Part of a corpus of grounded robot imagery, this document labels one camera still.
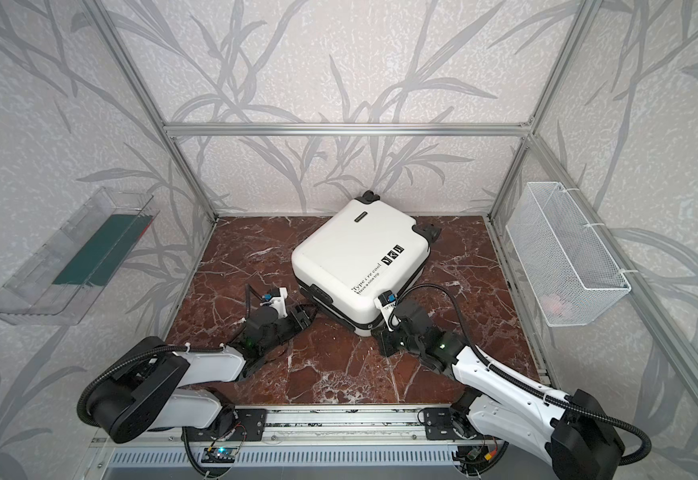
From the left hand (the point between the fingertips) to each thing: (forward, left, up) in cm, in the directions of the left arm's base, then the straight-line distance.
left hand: (321, 302), depth 86 cm
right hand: (-7, -15, +2) cm, 17 cm away
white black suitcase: (+8, -10, +12) cm, 17 cm away
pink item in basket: (-6, -59, +13) cm, 61 cm away
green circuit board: (-36, +22, -9) cm, 43 cm away
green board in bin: (-3, +43, +27) cm, 51 cm away
